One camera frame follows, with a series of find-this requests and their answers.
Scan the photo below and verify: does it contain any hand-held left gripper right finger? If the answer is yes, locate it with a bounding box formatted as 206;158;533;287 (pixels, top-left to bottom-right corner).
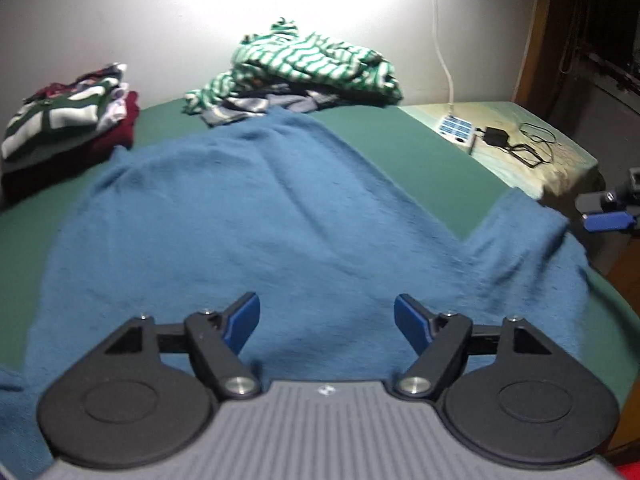
392;293;553;402

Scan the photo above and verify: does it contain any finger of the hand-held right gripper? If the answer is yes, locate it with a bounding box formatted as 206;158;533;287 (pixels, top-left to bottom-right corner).
575;187;640;234

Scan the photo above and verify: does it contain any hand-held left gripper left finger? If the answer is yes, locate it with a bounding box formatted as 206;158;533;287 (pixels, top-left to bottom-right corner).
102;291;263;402

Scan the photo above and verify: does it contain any blue knit sweater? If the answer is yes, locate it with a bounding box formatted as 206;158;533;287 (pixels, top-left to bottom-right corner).
0;107;591;480

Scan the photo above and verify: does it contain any black power adapter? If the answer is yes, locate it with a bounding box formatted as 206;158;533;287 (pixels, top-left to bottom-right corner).
482;127;511;150

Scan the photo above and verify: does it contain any white power strip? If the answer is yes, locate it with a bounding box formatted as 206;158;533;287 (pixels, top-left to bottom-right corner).
437;114;476;145

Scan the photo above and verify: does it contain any grey blue striped garment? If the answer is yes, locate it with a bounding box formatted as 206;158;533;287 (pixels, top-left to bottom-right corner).
200;85;346;128

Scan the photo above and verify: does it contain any dark red folded garment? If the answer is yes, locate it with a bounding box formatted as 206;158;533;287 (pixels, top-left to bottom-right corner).
0;91;141;206

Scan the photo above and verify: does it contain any white folded garment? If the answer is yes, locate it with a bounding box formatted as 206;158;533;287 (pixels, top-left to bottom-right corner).
95;85;132;128

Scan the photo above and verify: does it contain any green white striped garment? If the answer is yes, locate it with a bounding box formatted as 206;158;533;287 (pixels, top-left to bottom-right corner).
182;19;404;116

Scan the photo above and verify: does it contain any green white folded sweater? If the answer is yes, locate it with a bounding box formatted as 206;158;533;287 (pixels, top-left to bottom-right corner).
0;76;123;161

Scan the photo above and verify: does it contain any plaid folded shirt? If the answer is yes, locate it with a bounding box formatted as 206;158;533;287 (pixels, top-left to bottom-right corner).
22;62;128;103

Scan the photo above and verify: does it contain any thin black cable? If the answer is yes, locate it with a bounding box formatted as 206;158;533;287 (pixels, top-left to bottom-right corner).
505;121;558;168

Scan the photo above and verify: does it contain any wooden door frame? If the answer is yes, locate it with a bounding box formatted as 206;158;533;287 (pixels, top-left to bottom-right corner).
512;0;556;111

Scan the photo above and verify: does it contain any white cable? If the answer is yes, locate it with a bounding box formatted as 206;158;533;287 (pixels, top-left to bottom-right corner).
431;0;457;116

